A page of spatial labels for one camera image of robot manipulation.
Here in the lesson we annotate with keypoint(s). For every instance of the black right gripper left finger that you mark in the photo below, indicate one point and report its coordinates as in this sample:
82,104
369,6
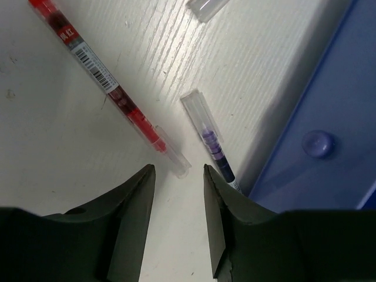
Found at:
101,240

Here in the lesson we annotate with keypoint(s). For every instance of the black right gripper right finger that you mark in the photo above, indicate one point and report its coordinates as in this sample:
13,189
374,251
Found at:
248,242

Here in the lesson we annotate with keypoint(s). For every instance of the blue wide bottom drawer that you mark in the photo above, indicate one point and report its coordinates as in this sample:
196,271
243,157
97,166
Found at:
325,156

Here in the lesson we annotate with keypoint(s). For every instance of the red pen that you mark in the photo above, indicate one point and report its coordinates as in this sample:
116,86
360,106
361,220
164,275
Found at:
155,136

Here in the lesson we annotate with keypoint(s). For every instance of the blue white pen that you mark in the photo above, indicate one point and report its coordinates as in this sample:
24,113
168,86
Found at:
202,119

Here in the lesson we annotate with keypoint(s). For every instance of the dark blue capped pen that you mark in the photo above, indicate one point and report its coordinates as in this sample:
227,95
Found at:
204,10

